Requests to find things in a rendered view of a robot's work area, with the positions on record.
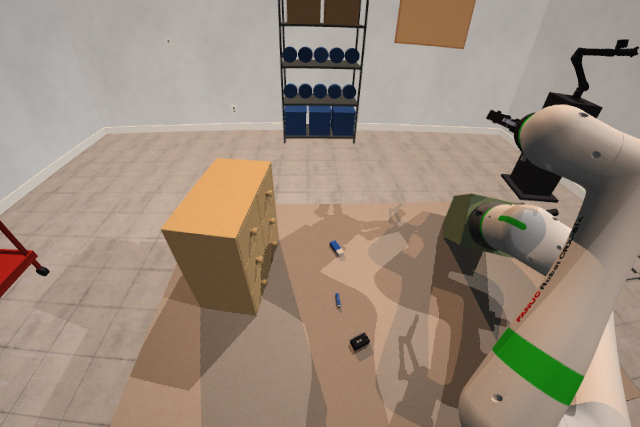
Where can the tan wooden chest of drawers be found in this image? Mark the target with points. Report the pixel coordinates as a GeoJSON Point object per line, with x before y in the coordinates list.
{"type": "Point", "coordinates": [202, 234]}

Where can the blue and white eraser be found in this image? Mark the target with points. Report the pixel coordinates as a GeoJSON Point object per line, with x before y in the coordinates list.
{"type": "Point", "coordinates": [336, 248]}

